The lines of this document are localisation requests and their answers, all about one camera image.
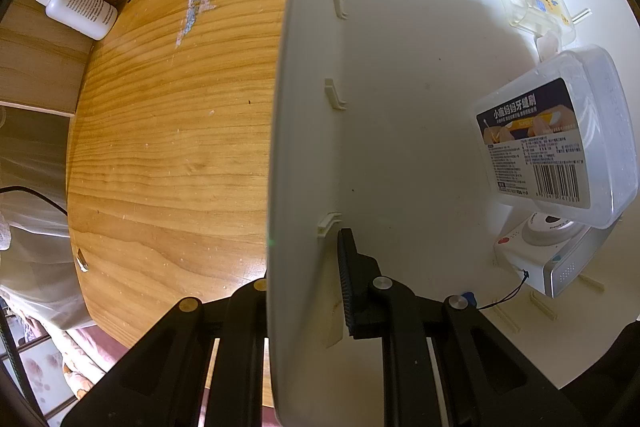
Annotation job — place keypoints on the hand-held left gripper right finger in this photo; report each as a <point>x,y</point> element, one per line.
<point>347,287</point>

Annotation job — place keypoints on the pink blanket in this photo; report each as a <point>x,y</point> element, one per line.
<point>85,357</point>

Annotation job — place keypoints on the white plastic bin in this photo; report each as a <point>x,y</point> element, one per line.
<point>425,132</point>

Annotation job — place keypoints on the dark metal rack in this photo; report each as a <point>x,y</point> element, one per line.
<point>12,347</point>

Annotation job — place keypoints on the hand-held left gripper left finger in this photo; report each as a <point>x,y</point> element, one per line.
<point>245,317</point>

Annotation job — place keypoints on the person's dark clothing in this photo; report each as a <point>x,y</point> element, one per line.
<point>610,382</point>

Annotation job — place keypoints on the white plastic bottle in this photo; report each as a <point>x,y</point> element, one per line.
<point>80,9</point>

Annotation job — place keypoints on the clear box yellow print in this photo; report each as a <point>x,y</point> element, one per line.
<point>537,4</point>

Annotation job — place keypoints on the white instant camera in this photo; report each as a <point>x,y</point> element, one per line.
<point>530,257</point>

